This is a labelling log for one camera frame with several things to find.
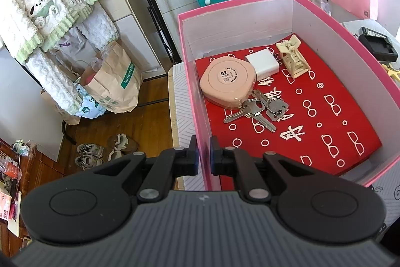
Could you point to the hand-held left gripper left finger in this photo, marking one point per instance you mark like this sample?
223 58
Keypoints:
194 157

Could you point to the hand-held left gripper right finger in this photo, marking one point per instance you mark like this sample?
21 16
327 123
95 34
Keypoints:
214 159

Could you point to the bunch of keys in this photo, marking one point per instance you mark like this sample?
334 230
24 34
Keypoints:
259 112

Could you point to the pink round case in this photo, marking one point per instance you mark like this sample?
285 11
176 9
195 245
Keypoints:
225 79

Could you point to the white charger plug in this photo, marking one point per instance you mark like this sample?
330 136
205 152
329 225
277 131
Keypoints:
264 63

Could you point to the beige hair claw clip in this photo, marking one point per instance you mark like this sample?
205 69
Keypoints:
293 62

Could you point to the pink cardboard box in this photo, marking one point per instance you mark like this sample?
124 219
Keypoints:
312 23

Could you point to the yellow plastic piece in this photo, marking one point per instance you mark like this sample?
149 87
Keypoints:
393 71

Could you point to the black electronic device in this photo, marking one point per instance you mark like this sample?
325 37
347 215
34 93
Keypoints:
378 45

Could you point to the brown slipper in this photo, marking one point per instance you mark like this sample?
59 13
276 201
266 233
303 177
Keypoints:
114 156
123 142

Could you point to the grey sneaker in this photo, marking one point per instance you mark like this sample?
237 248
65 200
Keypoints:
87 161
89 148

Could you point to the brown paper bag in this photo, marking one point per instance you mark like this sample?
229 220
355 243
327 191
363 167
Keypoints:
118 79

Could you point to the green white plastic bag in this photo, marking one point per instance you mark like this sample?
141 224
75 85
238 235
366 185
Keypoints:
90 104

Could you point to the dark wooden cabinet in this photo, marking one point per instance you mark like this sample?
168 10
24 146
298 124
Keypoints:
37 173

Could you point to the white printed gift bag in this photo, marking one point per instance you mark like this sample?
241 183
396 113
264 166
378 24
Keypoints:
72 48

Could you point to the small pink carton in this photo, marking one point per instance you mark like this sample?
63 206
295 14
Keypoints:
5 204

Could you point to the white fleece robe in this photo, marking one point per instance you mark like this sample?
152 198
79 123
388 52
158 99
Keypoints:
37 4

